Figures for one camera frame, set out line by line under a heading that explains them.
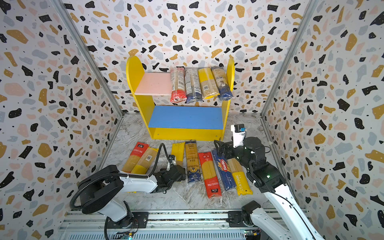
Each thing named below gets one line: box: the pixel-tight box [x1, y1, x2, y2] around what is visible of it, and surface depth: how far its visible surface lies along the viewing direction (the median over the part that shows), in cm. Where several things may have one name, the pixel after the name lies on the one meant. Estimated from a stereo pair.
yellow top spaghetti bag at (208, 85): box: [198, 67, 220, 99], surface depth 76 cm
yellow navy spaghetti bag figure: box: [211, 65, 234, 101], surface depth 76 cm
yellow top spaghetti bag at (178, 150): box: [171, 142, 185, 166], surface depth 100 cm
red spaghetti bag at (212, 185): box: [198, 151, 222, 199], surface depth 89 cm
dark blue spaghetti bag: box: [185, 139, 202, 183], surface depth 94 cm
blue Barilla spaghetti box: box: [211, 149, 237, 191], surface depth 89 cm
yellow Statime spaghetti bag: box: [227, 157, 253, 196], surface depth 87 cm
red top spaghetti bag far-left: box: [122, 142, 150, 174], surface depth 97 cm
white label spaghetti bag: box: [184, 67, 204, 104], surface depth 76 cm
